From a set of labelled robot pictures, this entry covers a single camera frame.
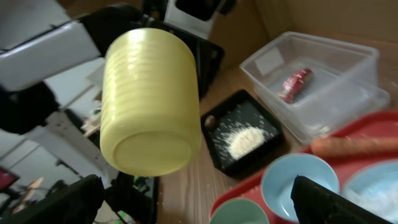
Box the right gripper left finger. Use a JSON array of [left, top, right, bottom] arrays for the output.
[[1, 174, 104, 224]]

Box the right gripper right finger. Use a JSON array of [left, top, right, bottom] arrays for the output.
[[290, 175, 391, 224]]

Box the light blue bowl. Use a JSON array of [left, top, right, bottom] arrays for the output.
[[261, 153, 340, 223]]

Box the white napkin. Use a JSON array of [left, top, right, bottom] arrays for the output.
[[346, 187, 397, 223]]

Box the green bowl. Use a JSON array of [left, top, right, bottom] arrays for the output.
[[210, 198, 270, 224]]

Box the white rice pile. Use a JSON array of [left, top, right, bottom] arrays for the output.
[[213, 104, 270, 161]]

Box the yellow cup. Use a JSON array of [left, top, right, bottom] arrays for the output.
[[100, 28, 201, 176]]

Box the red snack wrapper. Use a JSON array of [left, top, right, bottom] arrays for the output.
[[278, 68, 313, 103]]

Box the brown mushroom scrap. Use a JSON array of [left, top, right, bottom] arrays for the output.
[[204, 115, 217, 131]]

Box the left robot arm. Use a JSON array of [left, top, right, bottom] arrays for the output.
[[1, 4, 224, 184]]

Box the light blue plate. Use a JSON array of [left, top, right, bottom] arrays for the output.
[[340, 160, 398, 223]]

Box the orange carrot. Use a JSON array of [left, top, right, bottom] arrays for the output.
[[310, 138, 397, 157]]

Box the black plastic tray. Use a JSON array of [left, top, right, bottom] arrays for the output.
[[201, 90, 285, 179]]

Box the clear plastic bin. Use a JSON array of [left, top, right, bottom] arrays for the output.
[[240, 32, 390, 143]]

